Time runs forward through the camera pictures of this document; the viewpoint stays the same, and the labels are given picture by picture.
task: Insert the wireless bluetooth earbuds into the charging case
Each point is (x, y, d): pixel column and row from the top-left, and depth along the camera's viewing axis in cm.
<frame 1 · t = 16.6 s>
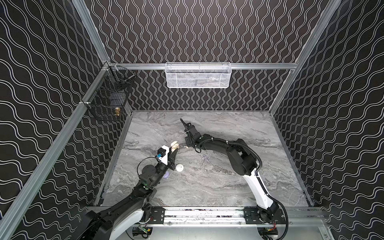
left hand: (178, 149, 76), fingers closed
right hand: (191, 139, 105), fingers open
white round disc: (179, 167, 92), point 2 cm above the table

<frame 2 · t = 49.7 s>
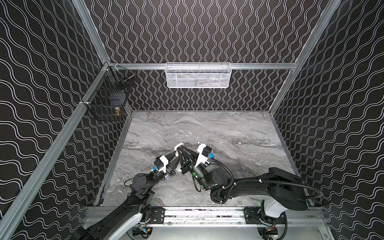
left hand: (182, 152, 64), fingers closed
right hand: (179, 149, 63), fingers closed
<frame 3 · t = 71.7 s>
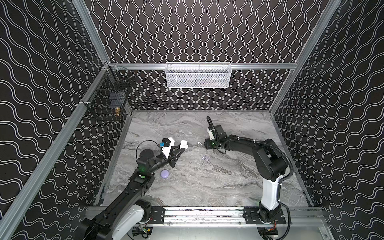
left hand: (186, 148, 72), fingers closed
right hand: (208, 144, 100), fingers open
purple round disc: (164, 173, 90), on the table
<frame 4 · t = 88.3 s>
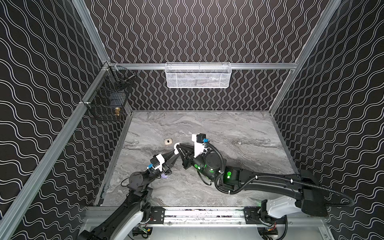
left hand: (180, 152, 64), fingers closed
right hand: (177, 147, 64), fingers closed
cream earbud charging case: (168, 141, 102), point 3 cm above the table
